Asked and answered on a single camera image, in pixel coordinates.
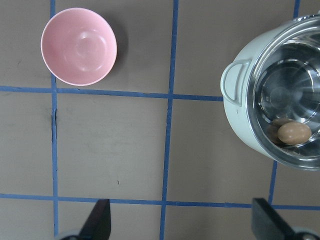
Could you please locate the pink bowl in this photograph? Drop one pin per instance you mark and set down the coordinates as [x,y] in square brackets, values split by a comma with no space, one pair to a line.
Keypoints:
[78,46]

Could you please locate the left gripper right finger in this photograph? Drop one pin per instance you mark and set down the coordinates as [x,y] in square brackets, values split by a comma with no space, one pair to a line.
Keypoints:
[267,224]

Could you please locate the brown egg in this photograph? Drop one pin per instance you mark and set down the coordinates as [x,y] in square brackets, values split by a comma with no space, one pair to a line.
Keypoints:
[294,133]

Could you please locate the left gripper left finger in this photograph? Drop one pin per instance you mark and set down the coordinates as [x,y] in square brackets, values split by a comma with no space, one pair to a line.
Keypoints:
[98,224]

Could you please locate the mint green electric pot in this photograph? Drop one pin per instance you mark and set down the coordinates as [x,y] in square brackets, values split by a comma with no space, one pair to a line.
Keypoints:
[276,77]

